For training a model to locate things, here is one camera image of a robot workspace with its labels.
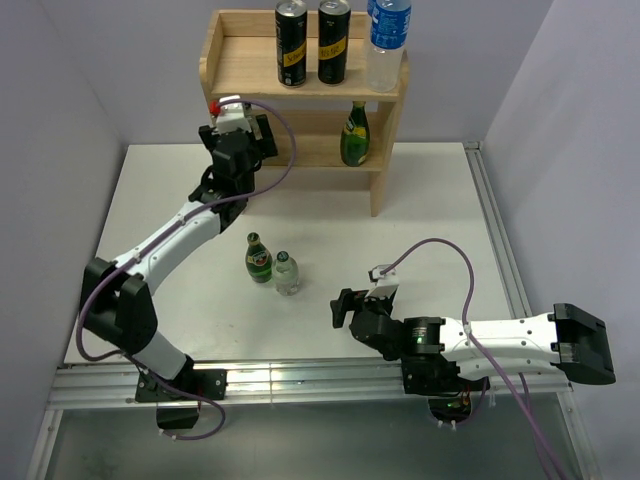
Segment black can yellow label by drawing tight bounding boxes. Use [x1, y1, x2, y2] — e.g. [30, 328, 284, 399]
[318, 0, 351, 85]

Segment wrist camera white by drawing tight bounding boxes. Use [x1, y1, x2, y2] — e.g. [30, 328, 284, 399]
[366, 265, 399, 299]
[209, 95, 252, 135]

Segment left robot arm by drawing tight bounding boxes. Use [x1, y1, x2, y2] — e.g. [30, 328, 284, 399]
[76, 114, 278, 399]

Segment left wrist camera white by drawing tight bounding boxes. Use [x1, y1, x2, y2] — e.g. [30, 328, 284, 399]
[209, 95, 252, 135]

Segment aluminium frame rails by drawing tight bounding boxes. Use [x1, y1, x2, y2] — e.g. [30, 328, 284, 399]
[26, 142, 603, 479]

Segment front clear water bottle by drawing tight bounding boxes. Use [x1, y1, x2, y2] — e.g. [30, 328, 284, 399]
[365, 0, 412, 92]

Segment green bottle yellow label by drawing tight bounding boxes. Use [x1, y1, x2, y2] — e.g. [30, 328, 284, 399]
[340, 101, 370, 167]

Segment clear water bottle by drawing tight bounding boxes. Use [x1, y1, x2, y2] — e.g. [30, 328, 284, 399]
[367, 0, 376, 18]
[365, 0, 412, 92]

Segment wooden two-tier shelf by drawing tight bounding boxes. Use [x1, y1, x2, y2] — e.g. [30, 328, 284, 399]
[199, 9, 409, 215]

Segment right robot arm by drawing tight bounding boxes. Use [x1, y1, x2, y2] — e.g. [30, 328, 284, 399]
[330, 289, 616, 396]

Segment rear clear water bottle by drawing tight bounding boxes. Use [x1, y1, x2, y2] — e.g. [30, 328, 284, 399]
[367, 0, 376, 18]

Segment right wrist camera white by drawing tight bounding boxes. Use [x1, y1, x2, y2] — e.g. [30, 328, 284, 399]
[366, 265, 399, 299]

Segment clear soda bottle right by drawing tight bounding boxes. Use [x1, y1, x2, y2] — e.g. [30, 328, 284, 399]
[272, 251, 299, 296]

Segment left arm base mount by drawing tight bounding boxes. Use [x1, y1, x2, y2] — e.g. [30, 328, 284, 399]
[134, 369, 227, 441]

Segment green bottle red label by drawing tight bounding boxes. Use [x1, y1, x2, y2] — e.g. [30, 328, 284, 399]
[245, 232, 272, 283]

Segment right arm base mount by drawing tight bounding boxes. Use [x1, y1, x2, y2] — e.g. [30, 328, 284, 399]
[401, 359, 490, 423]

